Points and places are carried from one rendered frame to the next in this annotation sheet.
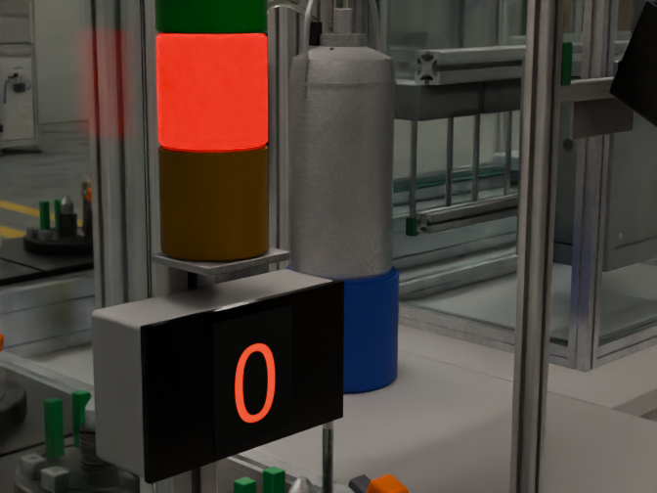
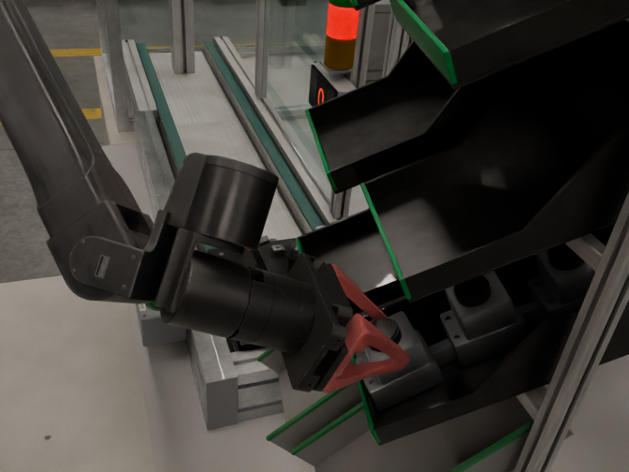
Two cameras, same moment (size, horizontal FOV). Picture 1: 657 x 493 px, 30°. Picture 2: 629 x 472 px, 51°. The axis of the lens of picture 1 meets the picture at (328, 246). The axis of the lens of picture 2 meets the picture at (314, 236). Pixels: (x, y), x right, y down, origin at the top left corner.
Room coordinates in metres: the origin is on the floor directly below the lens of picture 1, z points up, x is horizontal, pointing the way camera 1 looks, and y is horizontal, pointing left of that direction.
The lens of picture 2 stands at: (0.96, -0.92, 1.65)
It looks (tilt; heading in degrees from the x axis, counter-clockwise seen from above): 35 degrees down; 113
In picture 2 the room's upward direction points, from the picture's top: 5 degrees clockwise
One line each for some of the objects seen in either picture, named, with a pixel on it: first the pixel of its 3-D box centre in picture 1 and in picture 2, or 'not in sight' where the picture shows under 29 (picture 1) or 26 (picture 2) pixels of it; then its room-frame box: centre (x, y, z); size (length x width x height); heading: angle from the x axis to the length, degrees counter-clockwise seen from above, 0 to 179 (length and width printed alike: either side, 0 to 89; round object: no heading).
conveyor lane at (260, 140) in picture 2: not in sight; (260, 213); (0.41, 0.06, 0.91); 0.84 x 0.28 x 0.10; 135
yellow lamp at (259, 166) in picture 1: (214, 198); (340, 50); (0.56, 0.05, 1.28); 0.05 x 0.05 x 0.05
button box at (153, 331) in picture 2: not in sight; (155, 287); (0.40, -0.26, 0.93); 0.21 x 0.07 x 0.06; 135
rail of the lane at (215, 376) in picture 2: not in sight; (175, 228); (0.31, -0.08, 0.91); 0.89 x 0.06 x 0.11; 135
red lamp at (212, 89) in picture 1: (212, 89); (343, 20); (0.56, 0.05, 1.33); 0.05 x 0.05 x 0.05
